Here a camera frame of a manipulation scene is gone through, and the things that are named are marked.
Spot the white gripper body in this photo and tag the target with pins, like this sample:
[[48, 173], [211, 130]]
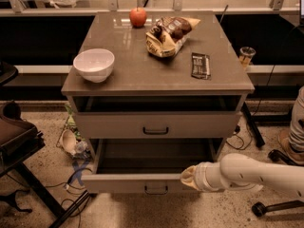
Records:
[[200, 177]]

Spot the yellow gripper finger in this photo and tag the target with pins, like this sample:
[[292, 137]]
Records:
[[187, 177]]

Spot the drawer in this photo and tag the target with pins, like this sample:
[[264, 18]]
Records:
[[149, 166], [147, 117]]

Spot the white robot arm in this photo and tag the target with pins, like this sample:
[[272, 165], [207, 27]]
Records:
[[237, 172]]

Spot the grey drawer cabinet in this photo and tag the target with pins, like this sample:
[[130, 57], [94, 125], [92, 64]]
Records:
[[138, 73]]

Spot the office chair base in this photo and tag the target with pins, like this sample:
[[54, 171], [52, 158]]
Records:
[[283, 175]]

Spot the black snack bar wrapper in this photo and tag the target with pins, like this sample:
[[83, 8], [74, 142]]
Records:
[[200, 66]]

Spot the trash pile on floor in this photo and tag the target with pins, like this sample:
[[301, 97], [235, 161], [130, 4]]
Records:
[[71, 140]]

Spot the plastic cup with drink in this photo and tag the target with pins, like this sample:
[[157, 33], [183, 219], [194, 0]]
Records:
[[246, 54]]

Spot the yellow brown chip bag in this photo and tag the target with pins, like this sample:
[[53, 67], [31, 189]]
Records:
[[168, 35]]

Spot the white bowl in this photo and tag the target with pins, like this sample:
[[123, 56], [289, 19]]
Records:
[[94, 65]]

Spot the red apple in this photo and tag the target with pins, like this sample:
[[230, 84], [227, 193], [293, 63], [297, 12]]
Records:
[[137, 17]]

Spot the black chair at left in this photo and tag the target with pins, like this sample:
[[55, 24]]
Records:
[[20, 139]]

